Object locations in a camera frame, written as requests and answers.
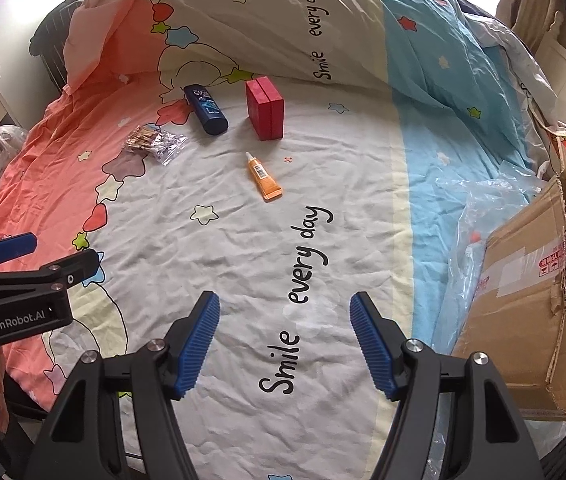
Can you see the brown cardboard box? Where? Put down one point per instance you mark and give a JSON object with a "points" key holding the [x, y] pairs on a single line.
{"points": [[523, 310]]}

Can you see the plastic wrapped bundle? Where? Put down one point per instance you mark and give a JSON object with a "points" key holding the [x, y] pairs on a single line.
{"points": [[3, 160]]}

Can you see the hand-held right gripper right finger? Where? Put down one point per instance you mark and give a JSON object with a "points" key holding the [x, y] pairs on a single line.
{"points": [[375, 347]]}

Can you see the red gift box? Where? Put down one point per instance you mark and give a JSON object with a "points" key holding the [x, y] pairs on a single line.
{"points": [[265, 110]]}

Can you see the clear plastic bag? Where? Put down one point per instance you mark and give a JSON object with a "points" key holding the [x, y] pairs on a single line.
{"points": [[468, 240]]}

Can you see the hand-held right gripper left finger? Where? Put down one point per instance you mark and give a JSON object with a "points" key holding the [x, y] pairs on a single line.
{"points": [[195, 345]]}

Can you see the orange glue tube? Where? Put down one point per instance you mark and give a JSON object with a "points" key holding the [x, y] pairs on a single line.
{"points": [[263, 177]]}

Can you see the dark blue shampoo bottle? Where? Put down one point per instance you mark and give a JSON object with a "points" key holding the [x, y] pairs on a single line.
{"points": [[206, 110]]}

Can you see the black ribbed suitcase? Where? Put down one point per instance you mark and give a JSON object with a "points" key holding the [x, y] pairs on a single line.
{"points": [[50, 45]]}

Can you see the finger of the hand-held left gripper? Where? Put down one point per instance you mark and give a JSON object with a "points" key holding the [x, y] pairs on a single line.
{"points": [[13, 249], [70, 267]]}

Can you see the printed cartoon bedsheet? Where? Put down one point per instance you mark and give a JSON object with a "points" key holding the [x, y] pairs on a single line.
{"points": [[243, 240]]}

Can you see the clear bag of wrapped candies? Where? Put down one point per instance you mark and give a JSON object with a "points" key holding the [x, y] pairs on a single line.
{"points": [[155, 145]]}

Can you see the printed cartoon duvet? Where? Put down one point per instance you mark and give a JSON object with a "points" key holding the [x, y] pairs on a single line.
{"points": [[273, 25]]}

